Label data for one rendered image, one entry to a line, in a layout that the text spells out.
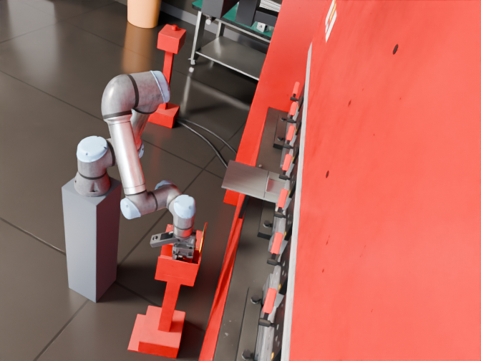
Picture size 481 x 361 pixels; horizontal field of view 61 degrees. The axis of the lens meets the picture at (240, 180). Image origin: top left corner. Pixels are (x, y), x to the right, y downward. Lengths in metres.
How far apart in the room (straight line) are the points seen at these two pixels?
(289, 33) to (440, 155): 1.86
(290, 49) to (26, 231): 1.88
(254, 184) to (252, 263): 0.33
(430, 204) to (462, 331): 0.15
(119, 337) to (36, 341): 0.39
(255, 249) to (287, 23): 1.22
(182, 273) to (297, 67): 1.31
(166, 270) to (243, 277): 0.32
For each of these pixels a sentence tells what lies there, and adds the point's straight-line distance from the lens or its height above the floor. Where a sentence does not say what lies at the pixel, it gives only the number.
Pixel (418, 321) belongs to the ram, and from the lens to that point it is 0.47.
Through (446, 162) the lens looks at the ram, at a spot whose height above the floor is 1.89.
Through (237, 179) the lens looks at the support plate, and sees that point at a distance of 1.72.
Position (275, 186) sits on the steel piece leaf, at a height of 1.00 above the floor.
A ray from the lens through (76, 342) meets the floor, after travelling 2.36.
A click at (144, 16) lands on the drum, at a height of 0.14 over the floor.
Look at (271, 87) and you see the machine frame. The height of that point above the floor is 1.00.
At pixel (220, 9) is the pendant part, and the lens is 2.48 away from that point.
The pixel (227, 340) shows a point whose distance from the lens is 1.42.
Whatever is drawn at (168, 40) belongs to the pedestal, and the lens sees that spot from 3.26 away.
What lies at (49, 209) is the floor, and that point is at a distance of 2.89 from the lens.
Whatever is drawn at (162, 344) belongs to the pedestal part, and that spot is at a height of 0.12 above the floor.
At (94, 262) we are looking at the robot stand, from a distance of 2.16.
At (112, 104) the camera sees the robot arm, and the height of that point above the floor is 1.33.
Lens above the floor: 2.11
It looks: 40 degrees down
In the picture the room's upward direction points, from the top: 18 degrees clockwise
